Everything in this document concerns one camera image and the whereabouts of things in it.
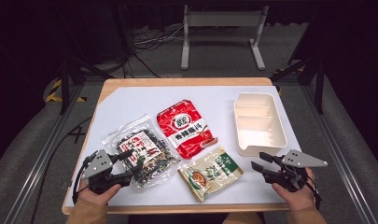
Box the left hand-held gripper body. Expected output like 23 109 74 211
80 149 133 196

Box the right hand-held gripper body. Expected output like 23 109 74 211
262 148 329 192

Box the clear dried vegetable packet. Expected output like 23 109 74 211
101 114 182 189

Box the cream divided storage box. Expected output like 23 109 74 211
232 91 288 158

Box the beige green seasoning packet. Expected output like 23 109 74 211
176 146 245 203

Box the red seasoning packet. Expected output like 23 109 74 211
156 99 219 161

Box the person's right hand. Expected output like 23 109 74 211
272 167 317 213

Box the person's left hand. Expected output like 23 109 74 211
77 179 122 206

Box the white table mat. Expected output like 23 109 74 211
64 85 304 208

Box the yellow black hazard tape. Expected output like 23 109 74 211
272 65 303 96
44 78 87 104

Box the black metal stand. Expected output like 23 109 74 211
56 0 117 116
270 55 327 115

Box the wooden table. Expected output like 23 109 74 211
61 77 304 216

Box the white metal stand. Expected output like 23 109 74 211
180 4 270 71

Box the left hand-held gripper cable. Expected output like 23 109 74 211
71 154 92 205

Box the hand-held gripper cable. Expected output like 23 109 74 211
71 154 92 205
303 173 323 211

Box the right hand-held gripper cable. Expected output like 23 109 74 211
303 173 323 211

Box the black floor cable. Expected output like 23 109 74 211
29 116 93 224

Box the aluminium floor rail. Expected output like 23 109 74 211
2 83 86 224
301 84 378 224

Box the bundle of floor cables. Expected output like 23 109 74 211
120 25 185 79

